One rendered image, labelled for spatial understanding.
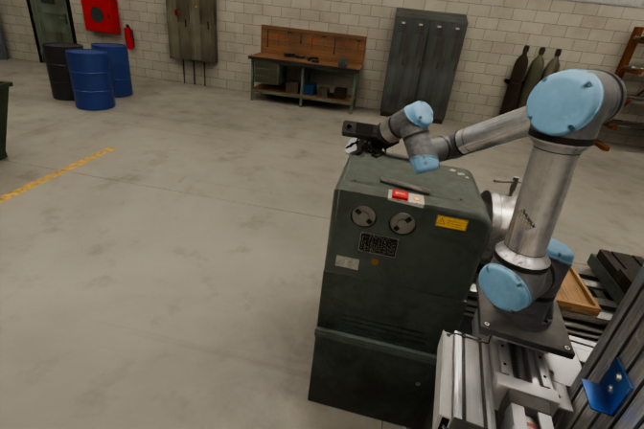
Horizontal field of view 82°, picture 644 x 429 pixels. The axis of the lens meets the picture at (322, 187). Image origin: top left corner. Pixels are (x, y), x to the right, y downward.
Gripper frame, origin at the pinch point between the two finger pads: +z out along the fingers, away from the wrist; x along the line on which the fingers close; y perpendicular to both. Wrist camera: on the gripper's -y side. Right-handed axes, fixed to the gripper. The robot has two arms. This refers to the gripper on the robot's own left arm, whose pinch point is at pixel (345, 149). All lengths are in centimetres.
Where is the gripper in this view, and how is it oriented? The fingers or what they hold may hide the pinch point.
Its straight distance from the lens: 129.8
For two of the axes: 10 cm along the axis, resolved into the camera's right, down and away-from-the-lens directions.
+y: 8.4, 3.1, 4.4
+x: 1.6, -9.2, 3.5
